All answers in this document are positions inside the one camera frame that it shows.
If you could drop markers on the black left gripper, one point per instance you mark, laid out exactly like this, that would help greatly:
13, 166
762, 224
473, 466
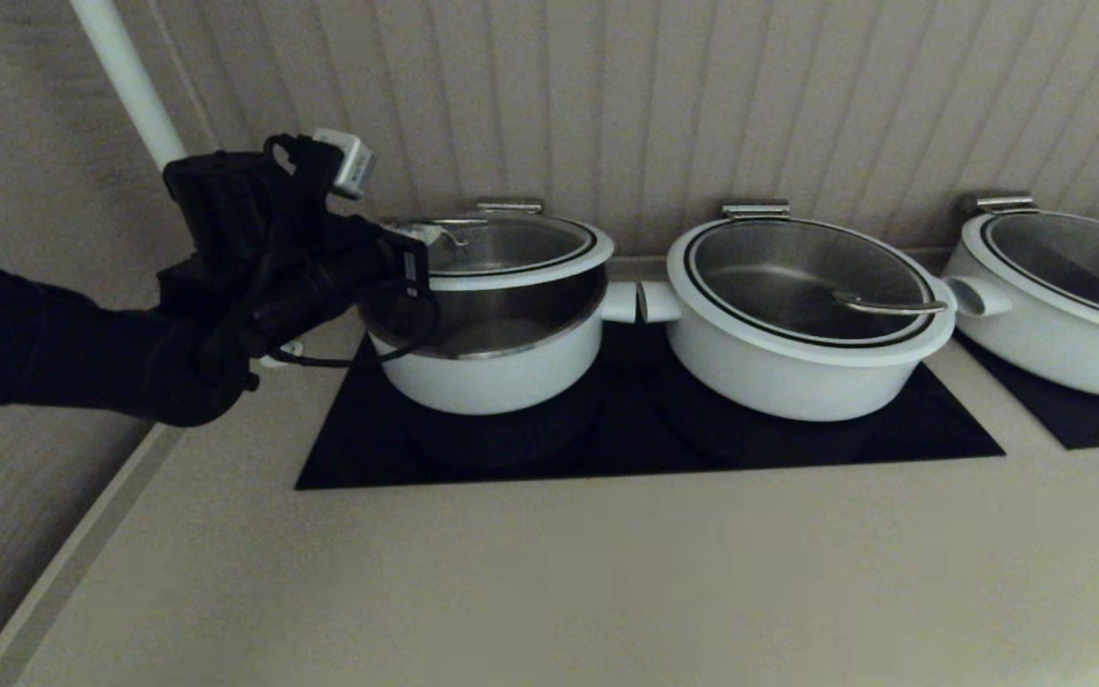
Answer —
349, 272

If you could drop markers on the glass lid with white rim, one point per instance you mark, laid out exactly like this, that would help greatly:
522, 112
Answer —
931, 329
511, 277
1084, 258

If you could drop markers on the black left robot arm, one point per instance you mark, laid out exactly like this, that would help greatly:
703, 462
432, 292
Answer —
34, 343

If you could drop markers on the chrome lid hinge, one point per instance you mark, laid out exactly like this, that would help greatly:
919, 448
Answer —
756, 211
509, 204
1003, 203

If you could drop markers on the stainless steel inner pan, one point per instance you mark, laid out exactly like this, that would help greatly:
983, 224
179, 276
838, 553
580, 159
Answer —
511, 320

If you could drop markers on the wide black glass cooktop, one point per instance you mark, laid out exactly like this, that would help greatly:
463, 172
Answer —
626, 448

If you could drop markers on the white round pole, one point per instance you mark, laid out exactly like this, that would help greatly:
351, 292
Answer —
130, 76

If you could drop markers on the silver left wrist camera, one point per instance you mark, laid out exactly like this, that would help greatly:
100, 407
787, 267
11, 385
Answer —
349, 164

